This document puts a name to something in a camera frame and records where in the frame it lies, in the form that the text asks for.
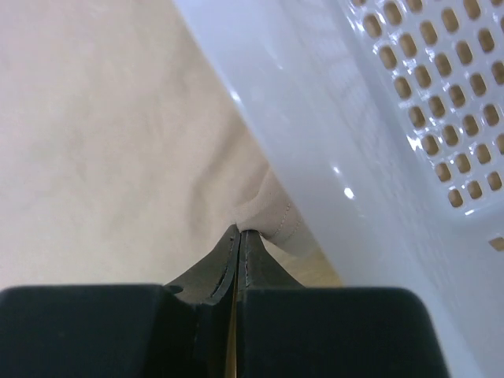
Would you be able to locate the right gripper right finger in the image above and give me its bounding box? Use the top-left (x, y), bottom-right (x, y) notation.
top-left (237, 231), bottom-right (449, 377)

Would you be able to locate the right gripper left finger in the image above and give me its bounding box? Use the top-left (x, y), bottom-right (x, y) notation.
top-left (1, 227), bottom-right (240, 377)

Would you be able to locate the beige t shirt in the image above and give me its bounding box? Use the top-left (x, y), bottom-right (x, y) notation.
top-left (0, 0), bottom-right (316, 287)

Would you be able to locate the white plastic basket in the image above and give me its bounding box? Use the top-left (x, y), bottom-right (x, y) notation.
top-left (176, 1), bottom-right (503, 377)

